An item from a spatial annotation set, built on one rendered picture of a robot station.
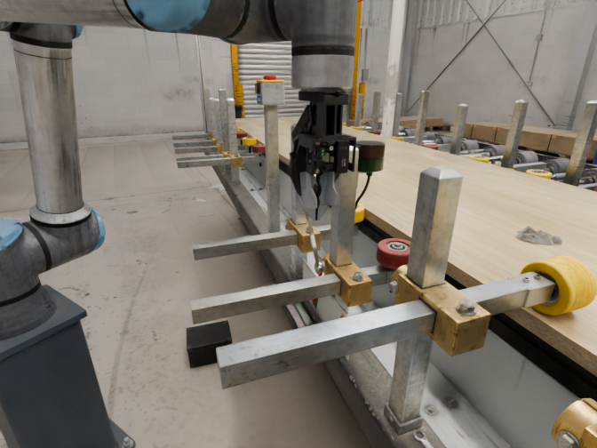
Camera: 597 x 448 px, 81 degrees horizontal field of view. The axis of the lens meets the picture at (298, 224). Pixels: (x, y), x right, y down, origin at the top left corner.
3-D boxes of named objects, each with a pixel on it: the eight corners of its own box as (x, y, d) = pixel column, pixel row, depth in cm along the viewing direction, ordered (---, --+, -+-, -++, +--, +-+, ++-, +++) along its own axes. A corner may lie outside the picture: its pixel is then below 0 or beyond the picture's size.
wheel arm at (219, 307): (194, 329, 61) (191, 308, 59) (193, 317, 64) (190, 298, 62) (406, 284, 74) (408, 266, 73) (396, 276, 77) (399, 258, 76)
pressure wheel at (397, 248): (386, 305, 72) (392, 255, 67) (366, 285, 78) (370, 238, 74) (418, 298, 74) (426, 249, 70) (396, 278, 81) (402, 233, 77)
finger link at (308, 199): (308, 232, 57) (309, 176, 53) (297, 220, 62) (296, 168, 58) (326, 229, 58) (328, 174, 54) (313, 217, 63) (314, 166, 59)
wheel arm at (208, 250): (195, 264, 83) (193, 248, 82) (194, 258, 86) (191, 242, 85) (357, 238, 97) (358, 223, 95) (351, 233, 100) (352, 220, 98)
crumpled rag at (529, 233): (509, 237, 77) (512, 228, 76) (519, 228, 82) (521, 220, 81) (557, 250, 71) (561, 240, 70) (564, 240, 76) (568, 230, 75)
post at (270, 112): (270, 242, 122) (265, 105, 104) (266, 236, 126) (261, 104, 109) (282, 240, 123) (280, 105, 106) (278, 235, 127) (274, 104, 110)
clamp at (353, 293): (347, 308, 67) (349, 284, 65) (320, 273, 79) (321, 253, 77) (373, 301, 69) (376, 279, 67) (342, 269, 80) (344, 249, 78)
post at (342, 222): (331, 356, 80) (342, 146, 62) (325, 347, 84) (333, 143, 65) (346, 353, 82) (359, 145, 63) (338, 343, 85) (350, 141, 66)
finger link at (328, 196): (326, 229, 58) (328, 175, 54) (313, 217, 63) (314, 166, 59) (343, 228, 59) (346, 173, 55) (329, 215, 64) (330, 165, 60)
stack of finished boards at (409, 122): (442, 124, 886) (443, 117, 879) (366, 131, 781) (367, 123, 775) (419, 122, 948) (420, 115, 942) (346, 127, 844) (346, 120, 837)
